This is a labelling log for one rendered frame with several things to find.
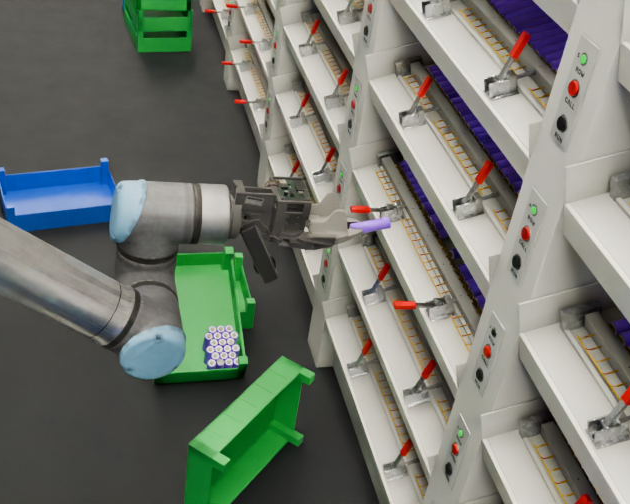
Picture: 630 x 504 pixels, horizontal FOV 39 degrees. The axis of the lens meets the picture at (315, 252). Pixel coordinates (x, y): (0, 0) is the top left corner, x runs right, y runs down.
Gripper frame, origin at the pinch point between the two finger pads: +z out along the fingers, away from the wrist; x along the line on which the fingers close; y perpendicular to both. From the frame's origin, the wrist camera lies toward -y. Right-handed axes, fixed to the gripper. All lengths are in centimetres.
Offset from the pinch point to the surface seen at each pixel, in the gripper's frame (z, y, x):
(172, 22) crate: -3, -53, 206
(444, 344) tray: 12.9, -9.2, -16.4
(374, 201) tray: 12.7, -9.2, 23.1
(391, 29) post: 12.3, 19.8, 35.0
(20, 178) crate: -53, -63, 111
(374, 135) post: 14.3, -1.7, 35.1
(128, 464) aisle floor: -29, -66, 11
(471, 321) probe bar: 16.5, -5.3, -15.6
